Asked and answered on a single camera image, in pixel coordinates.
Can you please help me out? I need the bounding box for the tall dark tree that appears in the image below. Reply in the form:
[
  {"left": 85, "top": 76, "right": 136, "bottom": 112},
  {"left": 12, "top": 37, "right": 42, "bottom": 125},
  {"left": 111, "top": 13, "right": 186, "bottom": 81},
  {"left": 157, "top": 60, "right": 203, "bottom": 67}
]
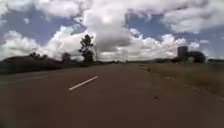
[{"left": 78, "top": 33, "right": 96, "bottom": 64}]

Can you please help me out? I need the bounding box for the white dashed centre line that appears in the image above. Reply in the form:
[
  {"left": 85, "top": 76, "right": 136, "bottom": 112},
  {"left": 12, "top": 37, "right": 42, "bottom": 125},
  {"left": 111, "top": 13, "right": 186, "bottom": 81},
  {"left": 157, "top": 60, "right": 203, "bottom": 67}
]
[{"left": 68, "top": 75, "right": 99, "bottom": 92}]

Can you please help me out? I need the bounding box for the brown asphalt road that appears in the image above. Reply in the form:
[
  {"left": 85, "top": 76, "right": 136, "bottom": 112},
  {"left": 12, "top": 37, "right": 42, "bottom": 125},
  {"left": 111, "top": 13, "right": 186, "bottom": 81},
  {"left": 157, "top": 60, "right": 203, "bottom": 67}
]
[{"left": 0, "top": 63, "right": 224, "bottom": 128}]

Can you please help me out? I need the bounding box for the dark blocky building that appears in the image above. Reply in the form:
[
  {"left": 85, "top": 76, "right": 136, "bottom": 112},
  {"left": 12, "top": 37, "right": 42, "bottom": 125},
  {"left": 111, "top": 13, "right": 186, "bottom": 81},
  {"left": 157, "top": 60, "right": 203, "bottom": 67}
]
[{"left": 177, "top": 45, "right": 207, "bottom": 64}]

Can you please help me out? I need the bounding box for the dry grass verge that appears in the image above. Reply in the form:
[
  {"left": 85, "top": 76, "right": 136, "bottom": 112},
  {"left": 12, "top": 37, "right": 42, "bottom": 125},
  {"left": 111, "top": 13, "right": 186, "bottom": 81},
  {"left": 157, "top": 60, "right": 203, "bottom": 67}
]
[{"left": 138, "top": 61, "right": 224, "bottom": 98}]

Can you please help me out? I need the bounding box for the dark low vegetation strip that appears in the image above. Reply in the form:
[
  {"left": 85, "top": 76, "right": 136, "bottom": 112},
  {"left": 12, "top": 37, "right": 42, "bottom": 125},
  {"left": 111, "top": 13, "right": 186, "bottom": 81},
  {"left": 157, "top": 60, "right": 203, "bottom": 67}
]
[{"left": 0, "top": 52, "right": 101, "bottom": 76}]

